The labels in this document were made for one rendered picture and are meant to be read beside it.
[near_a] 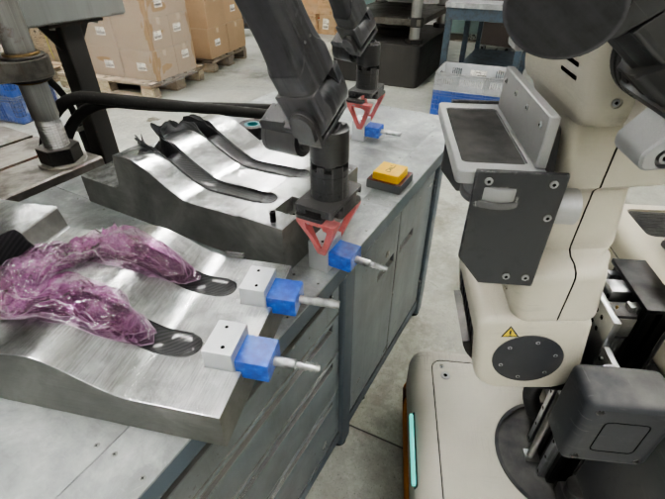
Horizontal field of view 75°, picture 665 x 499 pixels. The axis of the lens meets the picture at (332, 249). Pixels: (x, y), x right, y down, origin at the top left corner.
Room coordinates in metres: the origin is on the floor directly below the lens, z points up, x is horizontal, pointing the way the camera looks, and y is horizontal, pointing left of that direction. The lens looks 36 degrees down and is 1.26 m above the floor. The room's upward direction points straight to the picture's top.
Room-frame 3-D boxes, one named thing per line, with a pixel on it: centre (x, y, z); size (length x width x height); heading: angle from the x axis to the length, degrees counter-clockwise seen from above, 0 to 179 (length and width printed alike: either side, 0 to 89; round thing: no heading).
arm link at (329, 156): (0.59, 0.01, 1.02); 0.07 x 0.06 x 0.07; 62
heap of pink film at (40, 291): (0.44, 0.33, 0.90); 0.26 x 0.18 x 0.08; 78
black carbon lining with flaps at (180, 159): (0.77, 0.22, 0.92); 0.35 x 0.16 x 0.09; 61
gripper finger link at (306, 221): (0.57, 0.01, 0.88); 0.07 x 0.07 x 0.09; 62
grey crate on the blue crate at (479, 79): (3.74, -1.18, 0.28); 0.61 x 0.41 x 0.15; 64
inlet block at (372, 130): (1.14, -0.12, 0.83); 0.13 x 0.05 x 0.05; 65
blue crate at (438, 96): (3.74, -1.18, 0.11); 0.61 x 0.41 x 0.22; 64
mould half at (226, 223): (0.79, 0.23, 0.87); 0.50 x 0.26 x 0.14; 61
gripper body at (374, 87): (1.15, -0.09, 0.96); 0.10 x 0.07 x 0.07; 156
